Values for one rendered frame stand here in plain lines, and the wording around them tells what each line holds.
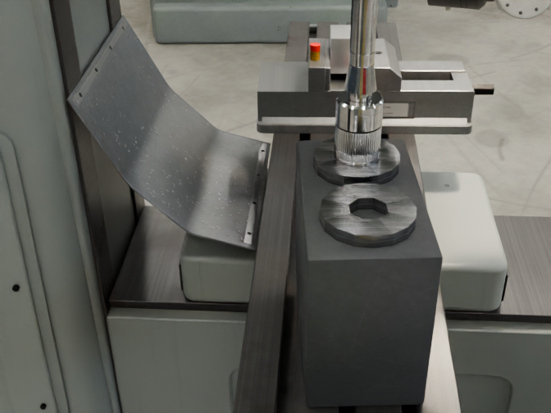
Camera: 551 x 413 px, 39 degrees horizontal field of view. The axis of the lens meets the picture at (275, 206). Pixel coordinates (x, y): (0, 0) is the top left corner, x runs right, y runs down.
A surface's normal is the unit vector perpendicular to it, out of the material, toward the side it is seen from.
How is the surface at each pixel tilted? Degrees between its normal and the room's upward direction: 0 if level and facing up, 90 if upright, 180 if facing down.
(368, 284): 90
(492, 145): 0
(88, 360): 89
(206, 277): 90
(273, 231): 0
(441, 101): 90
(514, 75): 0
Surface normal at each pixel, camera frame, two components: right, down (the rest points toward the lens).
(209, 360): -0.07, 0.55
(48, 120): 0.70, 0.37
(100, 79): 0.89, -0.35
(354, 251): -0.01, -0.83
